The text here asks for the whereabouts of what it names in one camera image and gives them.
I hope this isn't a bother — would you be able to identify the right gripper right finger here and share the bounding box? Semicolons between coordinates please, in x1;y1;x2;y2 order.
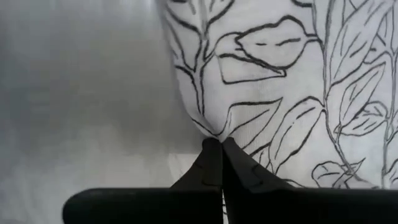
222;136;398;224

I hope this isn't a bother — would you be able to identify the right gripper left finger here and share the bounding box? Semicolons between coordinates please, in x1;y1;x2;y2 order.
62;138;224;224

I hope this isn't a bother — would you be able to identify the white black-patterned garment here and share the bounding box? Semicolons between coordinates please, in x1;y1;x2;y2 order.
155;0;398;191

